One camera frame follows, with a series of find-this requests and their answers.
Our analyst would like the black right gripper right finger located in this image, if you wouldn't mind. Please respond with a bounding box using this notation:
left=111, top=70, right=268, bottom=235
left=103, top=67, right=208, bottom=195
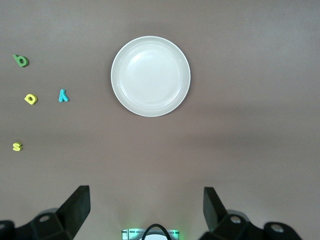
left=201, top=186, right=303, bottom=240

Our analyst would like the teal foam letter y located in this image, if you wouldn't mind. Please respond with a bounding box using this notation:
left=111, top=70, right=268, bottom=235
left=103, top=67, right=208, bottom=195
left=58, top=89, right=71, bottom=103

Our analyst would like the green foam letter a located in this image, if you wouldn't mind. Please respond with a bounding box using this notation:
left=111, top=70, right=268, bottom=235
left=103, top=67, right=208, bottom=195
left=12, top=53, right=30, bottom=68

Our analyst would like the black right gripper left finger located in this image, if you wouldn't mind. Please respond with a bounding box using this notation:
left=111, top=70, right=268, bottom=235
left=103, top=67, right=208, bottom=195
left=0, top=185, right=91, bottom=240

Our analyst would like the brown table cover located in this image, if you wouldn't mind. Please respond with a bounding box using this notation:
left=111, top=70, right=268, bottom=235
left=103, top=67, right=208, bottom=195
left=0, top=0, right=320, bottom=240

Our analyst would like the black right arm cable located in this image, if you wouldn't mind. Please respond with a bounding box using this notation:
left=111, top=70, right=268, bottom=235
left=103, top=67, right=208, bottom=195
left=140, top=223, right=173, bottom=240

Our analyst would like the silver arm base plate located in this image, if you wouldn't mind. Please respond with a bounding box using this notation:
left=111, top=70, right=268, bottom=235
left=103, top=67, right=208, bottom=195
left=121, top=227, right=181, bottom=240

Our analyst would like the beige brown round plate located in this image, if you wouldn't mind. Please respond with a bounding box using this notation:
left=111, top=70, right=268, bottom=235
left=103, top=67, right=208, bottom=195
left=110, top=35, right=192, bottom=118

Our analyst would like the yellow letter o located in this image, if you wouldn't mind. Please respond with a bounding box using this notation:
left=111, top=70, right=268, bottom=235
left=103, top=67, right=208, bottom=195
left=24, top=93, right=39, bottom=106

